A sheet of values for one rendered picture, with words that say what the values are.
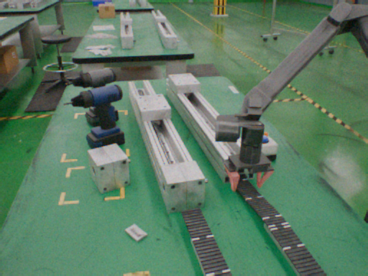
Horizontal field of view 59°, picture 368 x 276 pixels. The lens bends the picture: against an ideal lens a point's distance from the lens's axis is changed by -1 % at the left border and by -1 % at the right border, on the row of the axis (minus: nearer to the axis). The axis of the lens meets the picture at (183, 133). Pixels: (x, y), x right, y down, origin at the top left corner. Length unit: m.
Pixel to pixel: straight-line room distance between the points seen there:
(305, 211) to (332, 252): 0.14
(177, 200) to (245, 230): 0.19
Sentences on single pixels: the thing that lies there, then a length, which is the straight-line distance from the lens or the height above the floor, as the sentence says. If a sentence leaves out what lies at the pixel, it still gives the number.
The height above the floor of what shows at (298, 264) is 0.81.
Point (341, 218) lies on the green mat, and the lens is 0.97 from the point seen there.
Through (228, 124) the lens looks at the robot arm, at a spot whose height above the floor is 1.00.
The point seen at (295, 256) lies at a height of 0.81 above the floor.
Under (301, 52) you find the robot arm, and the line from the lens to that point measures 1.00.
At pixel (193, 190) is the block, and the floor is 0.84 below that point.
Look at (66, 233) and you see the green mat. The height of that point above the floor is 0.78.
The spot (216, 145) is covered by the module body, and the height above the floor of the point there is 0.86.
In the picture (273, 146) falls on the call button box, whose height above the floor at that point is 0.84.
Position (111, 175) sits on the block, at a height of 0.83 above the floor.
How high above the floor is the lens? 1.36
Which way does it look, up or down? 27 degrees down
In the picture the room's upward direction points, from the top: straight up
